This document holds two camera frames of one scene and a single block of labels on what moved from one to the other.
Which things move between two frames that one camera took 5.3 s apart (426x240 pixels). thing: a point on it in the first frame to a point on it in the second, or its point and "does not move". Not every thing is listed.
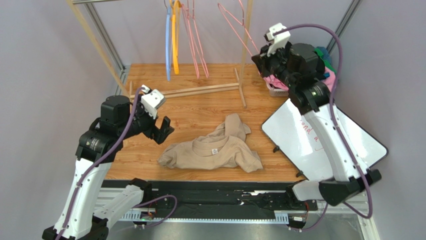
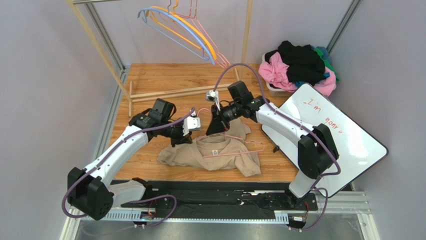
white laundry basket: [276, 92] does not move
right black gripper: [261, 63] to [219, 116]
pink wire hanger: [243, 24] to [230, 136]
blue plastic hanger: [168, 40] to [140, 14]
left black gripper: [153, 132] to [182, 139]
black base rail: [215, 199] does not move
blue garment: [326, 55] does not move
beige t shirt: [224, 148] does not move
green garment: [326, 62] does not move
